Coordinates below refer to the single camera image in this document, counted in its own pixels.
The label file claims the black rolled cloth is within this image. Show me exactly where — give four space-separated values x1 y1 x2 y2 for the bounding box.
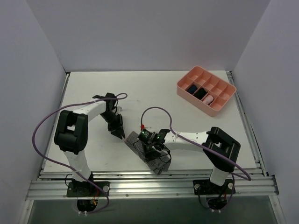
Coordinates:
194 87 208 100

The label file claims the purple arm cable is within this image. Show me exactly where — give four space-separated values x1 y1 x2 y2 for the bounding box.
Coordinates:
140 106 252 210
31 92 128 213

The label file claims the aluminium frame rail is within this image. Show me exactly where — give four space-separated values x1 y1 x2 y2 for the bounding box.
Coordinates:
26 168 279 200

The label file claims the grey striped underwear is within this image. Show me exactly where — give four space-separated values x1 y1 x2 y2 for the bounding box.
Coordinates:
124 132 171 175

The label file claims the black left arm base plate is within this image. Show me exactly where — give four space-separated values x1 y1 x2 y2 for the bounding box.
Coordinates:
66 181 110 197

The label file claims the blue rolled cloth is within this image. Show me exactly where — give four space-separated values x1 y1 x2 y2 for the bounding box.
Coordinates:
187 84 198 94

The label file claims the pink rolled cloth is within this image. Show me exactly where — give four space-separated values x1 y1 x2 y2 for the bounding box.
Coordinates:
203 95 214 105

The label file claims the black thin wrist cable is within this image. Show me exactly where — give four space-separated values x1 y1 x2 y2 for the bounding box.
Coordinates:
133 140 172 164

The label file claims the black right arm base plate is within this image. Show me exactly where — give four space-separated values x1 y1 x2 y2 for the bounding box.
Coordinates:
192 179 235 196

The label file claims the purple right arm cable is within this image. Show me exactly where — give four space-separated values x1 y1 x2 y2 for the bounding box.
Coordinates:
140 106 252 210

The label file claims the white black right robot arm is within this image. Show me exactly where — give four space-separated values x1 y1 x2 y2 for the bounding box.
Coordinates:
137 127 241 193

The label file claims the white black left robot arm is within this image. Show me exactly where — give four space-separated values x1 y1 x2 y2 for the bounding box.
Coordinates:
54 93 125 196

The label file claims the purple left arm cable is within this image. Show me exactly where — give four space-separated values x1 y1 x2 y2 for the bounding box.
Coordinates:
31 92 128 213

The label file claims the pink compartment tray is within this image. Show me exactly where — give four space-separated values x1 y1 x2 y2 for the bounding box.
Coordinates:
177 66 236 117

